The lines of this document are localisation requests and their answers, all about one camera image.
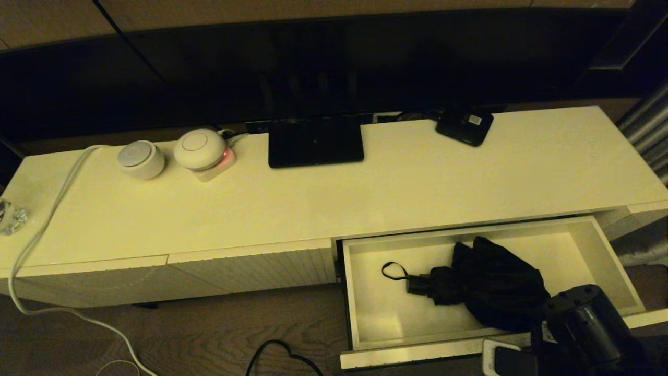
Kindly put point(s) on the large black television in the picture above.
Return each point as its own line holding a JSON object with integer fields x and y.
{"x": 313, "y": 62}

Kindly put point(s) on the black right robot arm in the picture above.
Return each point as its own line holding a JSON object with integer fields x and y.
{"x": 589, "y": 324}

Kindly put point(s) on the white fluted cabinet front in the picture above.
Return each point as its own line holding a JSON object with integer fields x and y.
{"x": 261, "y": 266}

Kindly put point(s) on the black television base plate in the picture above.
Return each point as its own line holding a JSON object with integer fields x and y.
{"x": 313, "y": 143}

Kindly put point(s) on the white fluted drawer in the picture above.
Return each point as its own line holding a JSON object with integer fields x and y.
{"x": 396, "y": 318}

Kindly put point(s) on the grey pleated curtain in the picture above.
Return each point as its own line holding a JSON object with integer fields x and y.
{"x": 647, "y": 125}

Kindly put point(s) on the small white round speaker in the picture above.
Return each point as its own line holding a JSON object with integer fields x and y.
{"x": 140, "y": 159}

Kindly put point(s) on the white TV cabinet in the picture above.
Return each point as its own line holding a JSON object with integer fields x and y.
{"x": 261, "y": 209}

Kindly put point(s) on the clear glass object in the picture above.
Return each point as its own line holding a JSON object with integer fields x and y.
{"x": 11, "y": 216}

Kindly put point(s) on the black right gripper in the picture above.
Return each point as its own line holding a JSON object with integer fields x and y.
{"x": 548, "y": 357}

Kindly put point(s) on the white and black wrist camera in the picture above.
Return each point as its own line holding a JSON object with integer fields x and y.
{"x": 490, "y": 357}

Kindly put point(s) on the black umbrella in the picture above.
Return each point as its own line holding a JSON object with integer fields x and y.
{"x": 496, "y": 287}

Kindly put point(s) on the white smooth cabinet front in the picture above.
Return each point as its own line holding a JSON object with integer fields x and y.
{"x": 78, "y": 284}

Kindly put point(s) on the black set-top box with label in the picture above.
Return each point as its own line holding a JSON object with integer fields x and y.
{"x": 462, "y": 129}

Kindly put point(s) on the white dome-shaped device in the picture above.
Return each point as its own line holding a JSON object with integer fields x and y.
{"x": 198, "y": 149}

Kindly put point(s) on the white power strip red light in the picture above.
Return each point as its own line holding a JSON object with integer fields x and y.
{"x": 223, "y": 165}

